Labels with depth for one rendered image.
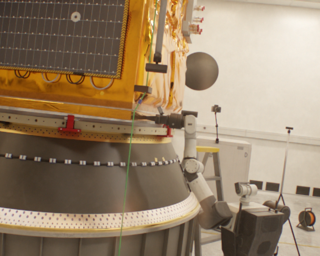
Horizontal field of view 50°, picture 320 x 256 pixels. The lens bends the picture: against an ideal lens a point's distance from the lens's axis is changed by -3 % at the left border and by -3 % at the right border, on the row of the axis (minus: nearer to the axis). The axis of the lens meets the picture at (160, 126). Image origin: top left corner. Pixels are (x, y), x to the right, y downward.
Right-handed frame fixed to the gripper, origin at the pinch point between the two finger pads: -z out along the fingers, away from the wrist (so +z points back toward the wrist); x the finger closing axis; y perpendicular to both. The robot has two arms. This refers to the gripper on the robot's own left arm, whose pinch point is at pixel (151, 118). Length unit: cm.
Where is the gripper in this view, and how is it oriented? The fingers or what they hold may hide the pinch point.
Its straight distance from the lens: 205.1
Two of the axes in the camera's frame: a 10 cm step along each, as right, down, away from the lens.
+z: 9.8, 1.1, -1.6
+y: 1.1, -9.9, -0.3
